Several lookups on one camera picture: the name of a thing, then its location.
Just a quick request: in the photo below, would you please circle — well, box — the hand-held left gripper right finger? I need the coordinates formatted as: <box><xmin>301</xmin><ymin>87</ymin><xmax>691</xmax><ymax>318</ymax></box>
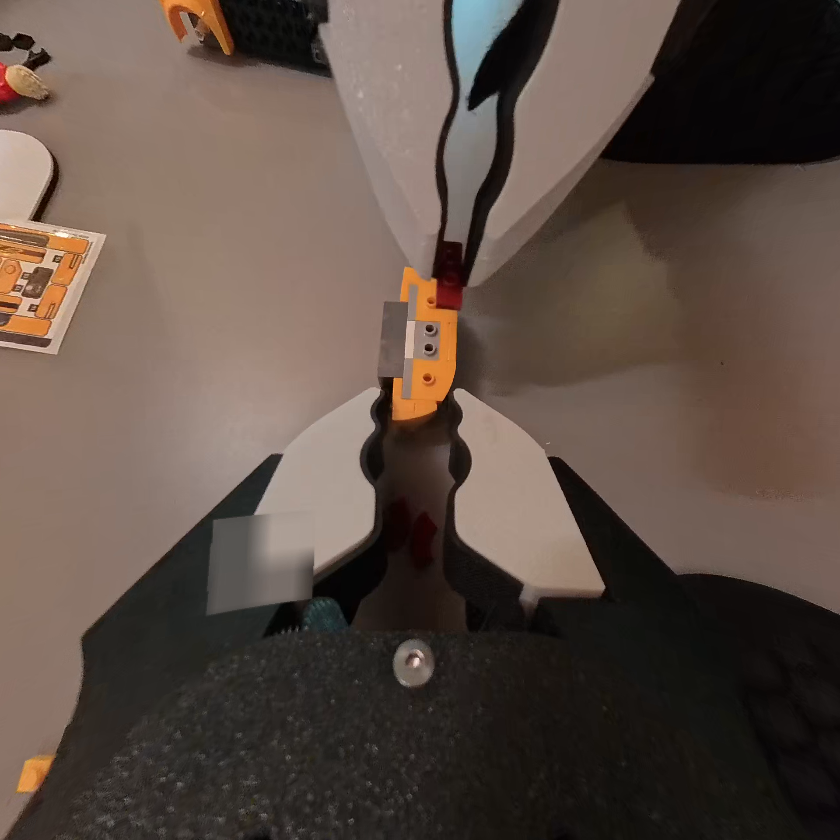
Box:
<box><xmin>445</xmin><ymin>387</ymin><xmax>606</xmax><ymax>614</ymax></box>

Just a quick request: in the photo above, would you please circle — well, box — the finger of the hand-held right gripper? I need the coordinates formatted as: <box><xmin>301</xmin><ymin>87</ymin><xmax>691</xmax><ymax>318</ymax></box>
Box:
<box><xmin>327</xmin><ymin>0</ymin><xmax>455</xmax><ymax>273</ymax></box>
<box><xmin>463</xmin><ymin>0</ymin><xmax>657</xmax><ymax>287</ymax></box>

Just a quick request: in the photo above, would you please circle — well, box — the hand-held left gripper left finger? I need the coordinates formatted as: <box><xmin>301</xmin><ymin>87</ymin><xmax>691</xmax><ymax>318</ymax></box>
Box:
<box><xmin>256</xmin><ymin>387</ymin><xmax>387</xmax><ymax>608</ymax></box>

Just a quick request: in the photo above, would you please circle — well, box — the black lego car chassis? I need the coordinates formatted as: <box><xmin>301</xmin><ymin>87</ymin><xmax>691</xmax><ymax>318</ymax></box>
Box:
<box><xmin>159</xmin><ymin>0</ymin><xmax>333</xmax><ymax>78</ymax></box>

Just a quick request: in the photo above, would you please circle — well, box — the orange lego bumper assembly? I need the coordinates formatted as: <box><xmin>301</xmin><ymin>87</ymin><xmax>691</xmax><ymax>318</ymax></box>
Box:
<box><xmin>378</xmin><ymin>265</ymin><xmax>459</xmax><ymax>422</ymax></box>

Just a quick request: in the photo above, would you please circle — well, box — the dark red lego plate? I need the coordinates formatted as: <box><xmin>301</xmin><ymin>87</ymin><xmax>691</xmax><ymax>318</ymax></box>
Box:
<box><xmin>432</xmin><ymin>240</ymin><xmax>466</xmax><ymax>311</ymax></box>

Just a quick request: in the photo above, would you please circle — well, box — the red lego minifigure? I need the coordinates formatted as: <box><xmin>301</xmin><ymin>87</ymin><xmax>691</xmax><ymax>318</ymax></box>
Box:
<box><xmin>0</xmin><ymin>59</ymin><xmax>51</xmax><ymax>104</ymax></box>

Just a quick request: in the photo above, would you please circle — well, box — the yellow lego tile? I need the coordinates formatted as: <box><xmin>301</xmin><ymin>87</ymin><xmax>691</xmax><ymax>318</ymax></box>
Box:
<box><xmin>16</xmin><ymin>753</ymin><xmax>57</xmax><ymax>795</ymax></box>

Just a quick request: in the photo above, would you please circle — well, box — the person's black sweater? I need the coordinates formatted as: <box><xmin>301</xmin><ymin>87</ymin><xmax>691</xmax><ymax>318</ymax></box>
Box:
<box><xmin>679</xmin><ymin>571</ymin><xmax>840</xmax><ymax>840</ymax></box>

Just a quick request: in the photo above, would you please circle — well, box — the orange sticker sheet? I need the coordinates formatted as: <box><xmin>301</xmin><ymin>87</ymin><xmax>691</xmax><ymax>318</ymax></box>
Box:
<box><xmin>0</xmin><ymin>220</ymin><xmax>108</xmax><ymax>357</ymax></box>

